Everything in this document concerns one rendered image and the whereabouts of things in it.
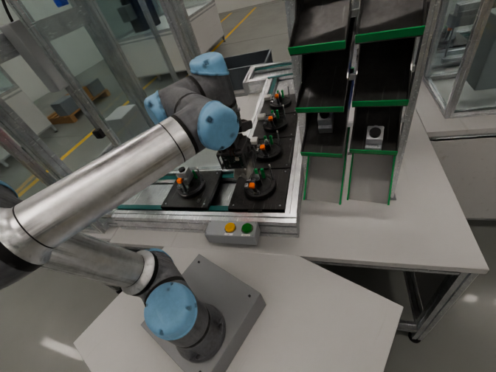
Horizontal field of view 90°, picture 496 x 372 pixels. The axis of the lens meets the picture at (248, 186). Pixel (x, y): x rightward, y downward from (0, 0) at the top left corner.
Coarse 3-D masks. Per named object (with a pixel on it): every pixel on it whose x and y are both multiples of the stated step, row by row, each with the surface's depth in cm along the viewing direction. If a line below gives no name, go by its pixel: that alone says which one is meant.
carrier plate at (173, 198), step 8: (208, 176) 123; (216, 176) 122; (176, 184) 125; (208, 184) 119; (216, 184) 118; (176, 192) 121; (208, 192) 115; (168, 200) 118; (176, 200) 117; (184, 200) 115; (192, 200) 114; (208, 200) 111; (168, 208) 116; (176, 208) 114; (184, 208) 113; (192, 208) 111; (200, 208) 110; (208, 208) 110
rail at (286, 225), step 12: (120, 216) 119; (132, 216) 117; (144, 216) 115; (156, 216) 113; (168, 216) 112; (180, 216) 110; (192, 216) 108; (204, 216) 106; (216, 216) 106; (228, 216) 104; (240, 216) 102; (252, 216) 100; (264, 216) 99; (276, 216) 97; (288, 216) 96; (132, 228) 125; (144, 228) 122; (156, 228) 119; (168, 228) 118; (180, 228) 114; (192, 228) 112; (204, 228) 110; (264, 228) 100; (276, 228) 98; (288, 228) 97
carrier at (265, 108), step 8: (288, 88) 153; (264, 96) 167; (280, 96) 154; (288, 96) 163; (264, 104) 163; (272, 104) 156; (280, 104) 152; (288, 104) 153; (264, 112) 155; (280, 112) 151; (288, 112) 149; (296, 112) 147
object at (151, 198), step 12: (216, 168) 129; (168, 180) 134; (228, 180) 124; (144, 192) 136; (156, 192) 133; (168, 192) 131; (216, 192) 122; (228, 192) 120; (132, 204) 126; (144, 204) 128; (156, 204) 126; (216, 204) 116; (228, 204) 114
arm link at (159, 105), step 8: (184, 80) 50; (192, 80) 50; (168, 88) 49; (176, 88) 48; (184, 88) 49; (192, 88) 50; (200, 88) 50; (152, 96) 48; (160, 96) 48; (168, 96) 47; (176, 96) 46; (144, 104) 49; (152, 104) 47; (160, 104) 47; (168, 104) 47; (152, 112) 48; (160, 112) 47; (168, 112) 47; (152, 120) 52; (160, 120) 48
